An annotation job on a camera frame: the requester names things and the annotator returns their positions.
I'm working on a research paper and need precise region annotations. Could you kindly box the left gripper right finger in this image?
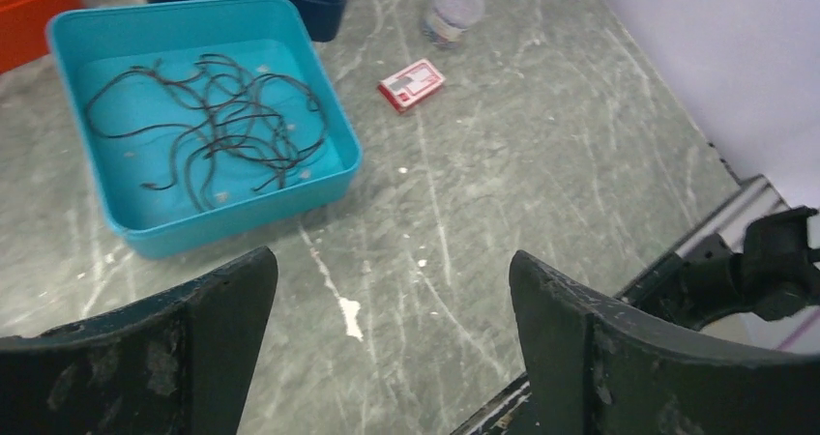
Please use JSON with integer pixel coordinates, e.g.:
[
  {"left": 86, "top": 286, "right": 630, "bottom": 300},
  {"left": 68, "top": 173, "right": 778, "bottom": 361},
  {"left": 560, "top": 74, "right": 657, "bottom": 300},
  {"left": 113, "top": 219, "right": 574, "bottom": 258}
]
[{"left": 509, "top": 250, "right": 819, "bottom": 434}]

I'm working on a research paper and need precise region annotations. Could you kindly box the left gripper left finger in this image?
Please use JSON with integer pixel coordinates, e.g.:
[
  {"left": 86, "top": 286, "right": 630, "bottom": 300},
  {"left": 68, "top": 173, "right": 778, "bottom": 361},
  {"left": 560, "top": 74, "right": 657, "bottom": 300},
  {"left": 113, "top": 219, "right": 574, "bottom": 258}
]
[{"left": 1, "top": 247, "right": 278, "bottom": 434}]

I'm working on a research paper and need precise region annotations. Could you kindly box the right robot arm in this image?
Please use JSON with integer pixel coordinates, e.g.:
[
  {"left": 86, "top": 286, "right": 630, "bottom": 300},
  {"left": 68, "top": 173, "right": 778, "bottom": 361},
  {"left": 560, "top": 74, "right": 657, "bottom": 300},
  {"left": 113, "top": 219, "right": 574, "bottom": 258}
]
[{"left": 621, "top": 206, "right": 819, "bottom": 331}]

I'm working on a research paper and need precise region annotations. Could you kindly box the light blue plastic box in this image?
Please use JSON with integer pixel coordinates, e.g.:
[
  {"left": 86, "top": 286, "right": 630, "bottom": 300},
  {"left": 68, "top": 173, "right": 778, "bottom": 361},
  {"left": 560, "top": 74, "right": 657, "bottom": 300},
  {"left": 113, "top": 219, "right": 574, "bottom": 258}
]
[{"left": 46, "top": 0, "right": 363, "bottom": 258}]

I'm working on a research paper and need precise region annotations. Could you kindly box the red white small box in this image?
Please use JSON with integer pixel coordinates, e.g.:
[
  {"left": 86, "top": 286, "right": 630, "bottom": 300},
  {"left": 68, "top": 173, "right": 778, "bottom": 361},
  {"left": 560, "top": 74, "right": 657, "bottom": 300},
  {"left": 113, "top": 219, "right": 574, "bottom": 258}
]
[{"left": 376, "top": 58, "right": 446, "bottom": 114}]

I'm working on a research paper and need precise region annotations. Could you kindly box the clear paperclip container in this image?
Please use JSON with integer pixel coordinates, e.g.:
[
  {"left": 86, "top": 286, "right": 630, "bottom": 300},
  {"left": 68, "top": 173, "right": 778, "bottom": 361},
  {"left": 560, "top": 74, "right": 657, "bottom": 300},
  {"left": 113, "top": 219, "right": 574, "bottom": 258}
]
[{"left": 421, "top": 0, "right": 485, "bottom": 49}]

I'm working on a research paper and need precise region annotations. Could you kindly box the orange plastic box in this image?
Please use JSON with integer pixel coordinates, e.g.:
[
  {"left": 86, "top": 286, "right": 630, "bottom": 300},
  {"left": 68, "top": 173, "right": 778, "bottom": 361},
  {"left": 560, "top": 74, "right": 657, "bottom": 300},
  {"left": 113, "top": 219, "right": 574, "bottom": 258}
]
[{"left": 1, "top": 0, "right": 84, "bottom": 73}]

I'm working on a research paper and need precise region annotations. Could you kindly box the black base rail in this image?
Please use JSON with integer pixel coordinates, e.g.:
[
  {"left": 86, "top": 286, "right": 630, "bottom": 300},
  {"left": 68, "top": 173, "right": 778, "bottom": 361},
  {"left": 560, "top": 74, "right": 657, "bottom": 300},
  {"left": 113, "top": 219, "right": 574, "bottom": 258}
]
[{"left": 451, "top": 373, "right": 531, "bottom": 435}]

